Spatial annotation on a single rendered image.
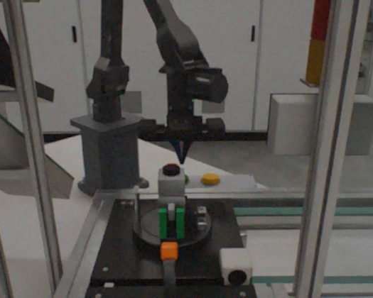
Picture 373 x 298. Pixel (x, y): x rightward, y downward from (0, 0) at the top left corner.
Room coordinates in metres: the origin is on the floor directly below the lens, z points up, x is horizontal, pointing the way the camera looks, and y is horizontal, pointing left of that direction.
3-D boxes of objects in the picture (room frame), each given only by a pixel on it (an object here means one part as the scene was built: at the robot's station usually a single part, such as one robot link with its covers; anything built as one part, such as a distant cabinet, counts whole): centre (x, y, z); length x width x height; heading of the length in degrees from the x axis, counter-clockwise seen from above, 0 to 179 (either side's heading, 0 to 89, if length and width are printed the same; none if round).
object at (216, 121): (0.78, 0.01, 1.12); 0.19 x 0.06 x 0.08; 91
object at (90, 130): (0.94, 0.20, 0.96); 0.15 x 0.15 x 0.20; 46
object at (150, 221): (0.57, 0.02, 0.98); 0.14 x 0.14 x 0.02
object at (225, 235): (0.57, 0.02, 0.96); 0.24 x 0.24 x 0.02; 1
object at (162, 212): (0.52, 0.04, 1.01); 0.01 x 0.01 x 0.05; 1
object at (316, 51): (0.45, -0.17, 1.28); 0.05 x 0.05 x 0.05
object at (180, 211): (0.52, 0.01, 1.01); 0.01 x 0.01 x 0.05; 1
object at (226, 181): (0.78, -0.06, 0.93); 0.21 x 0.07 x 0.06; 91
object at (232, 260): (0.47, -0.08, 0.97); 0.05 x 0.05 x 0.04; 1
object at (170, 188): (0.56, 0.02, 1.06); 0.08 x 0.04 x 0.07; 1
